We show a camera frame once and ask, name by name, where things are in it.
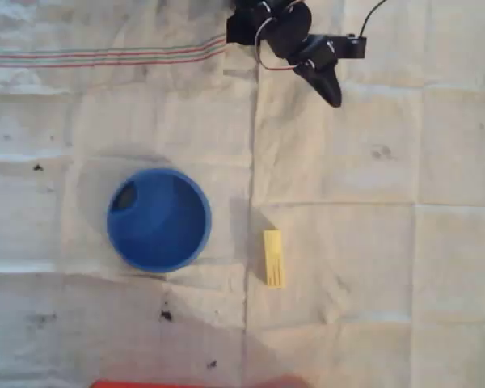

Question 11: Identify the plain white cloth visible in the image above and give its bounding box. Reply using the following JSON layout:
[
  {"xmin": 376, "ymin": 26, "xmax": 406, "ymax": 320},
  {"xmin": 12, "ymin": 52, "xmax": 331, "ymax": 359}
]
[{"xmin": 242, "ymin": 0, "xmax": 485, "ymax": 388}]

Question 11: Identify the black cable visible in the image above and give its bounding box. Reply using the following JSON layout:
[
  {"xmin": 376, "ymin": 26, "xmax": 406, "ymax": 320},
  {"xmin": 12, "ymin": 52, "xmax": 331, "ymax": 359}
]
[{"xmin": 359, "ymin": 0, "xmax": 390, "ymax": 38}]

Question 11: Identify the white cloth with coloured stripes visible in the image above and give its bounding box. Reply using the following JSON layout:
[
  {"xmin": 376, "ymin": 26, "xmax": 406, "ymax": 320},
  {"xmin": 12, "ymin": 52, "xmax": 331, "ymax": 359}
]
[{"xmin": 0, "ymin": 0, "xmax": 258, "ymax": 388}]

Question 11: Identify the blue plastic bowl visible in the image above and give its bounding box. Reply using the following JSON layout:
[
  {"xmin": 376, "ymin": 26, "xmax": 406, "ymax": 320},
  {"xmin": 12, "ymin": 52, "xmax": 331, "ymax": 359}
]
[{"xmin": 106, "ymin": 167, "xmax": 213, "ymax": 274}]

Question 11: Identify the yellow rectangular block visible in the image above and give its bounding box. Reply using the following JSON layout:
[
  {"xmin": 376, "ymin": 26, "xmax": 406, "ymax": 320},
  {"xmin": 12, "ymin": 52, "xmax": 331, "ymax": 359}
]
[{"xmin": 262, "ymin": 230, "xmax": 288, "ymax": 289}]

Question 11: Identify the red flat object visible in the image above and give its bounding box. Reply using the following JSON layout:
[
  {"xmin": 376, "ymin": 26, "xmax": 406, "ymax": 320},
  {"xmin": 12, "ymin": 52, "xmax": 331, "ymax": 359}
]
[{"xmin": 89, "ymin": 377, "xmax": 310, "ymax": 388}]

